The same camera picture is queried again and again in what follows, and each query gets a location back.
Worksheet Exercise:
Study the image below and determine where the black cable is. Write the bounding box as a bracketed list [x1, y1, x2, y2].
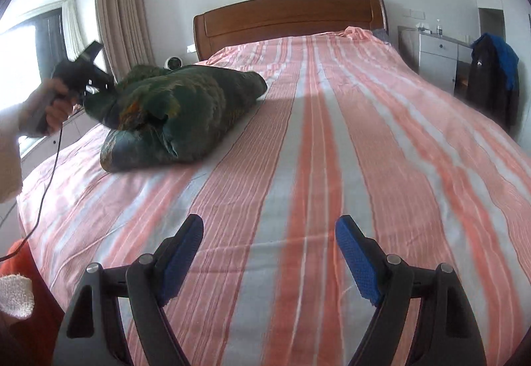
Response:
[0, 124, 64, 263]

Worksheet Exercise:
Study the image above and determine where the white sheer curtain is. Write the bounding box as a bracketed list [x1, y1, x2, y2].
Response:
[61, 0, 86, 60]

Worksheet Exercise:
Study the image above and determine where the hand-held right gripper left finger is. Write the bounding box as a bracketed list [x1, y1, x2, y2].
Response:
[52, 214, 205, 366]

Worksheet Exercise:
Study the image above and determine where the window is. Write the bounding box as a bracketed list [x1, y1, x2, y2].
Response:
[0, 0, 79, 153]

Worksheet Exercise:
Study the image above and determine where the dark hanging jacket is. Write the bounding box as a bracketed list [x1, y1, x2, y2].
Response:
[466, 33, 522, 131]

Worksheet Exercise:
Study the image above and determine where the green printed jacket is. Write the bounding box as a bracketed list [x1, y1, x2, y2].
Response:
[85, 64, 268, 174]

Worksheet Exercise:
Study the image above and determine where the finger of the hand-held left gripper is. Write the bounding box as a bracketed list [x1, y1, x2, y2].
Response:
[83, 77, 119, 110]

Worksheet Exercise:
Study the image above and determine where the pink striped bed sheet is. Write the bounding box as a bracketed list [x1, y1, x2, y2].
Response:
[17, 26, 531, 366]

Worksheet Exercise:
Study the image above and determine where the grey bedside dresser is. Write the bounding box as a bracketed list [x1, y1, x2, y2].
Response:
[418, 31, 476, 96]

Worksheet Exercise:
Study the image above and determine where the blue hanging garment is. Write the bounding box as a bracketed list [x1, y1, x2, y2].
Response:
[493, 36, 520, 91]

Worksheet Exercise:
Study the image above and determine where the beige curtain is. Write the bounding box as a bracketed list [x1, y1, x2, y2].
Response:
[95, 0, 157, 78]

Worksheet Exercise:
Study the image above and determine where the person's left hand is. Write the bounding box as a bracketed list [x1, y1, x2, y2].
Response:
[23, 76, 81, 135]

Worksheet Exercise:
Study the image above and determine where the wooden headboard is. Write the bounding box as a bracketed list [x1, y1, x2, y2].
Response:
[193, 0, 389, 62]

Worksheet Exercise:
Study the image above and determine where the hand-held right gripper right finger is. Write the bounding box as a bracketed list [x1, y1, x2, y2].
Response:
[335, 215, 489, 366]

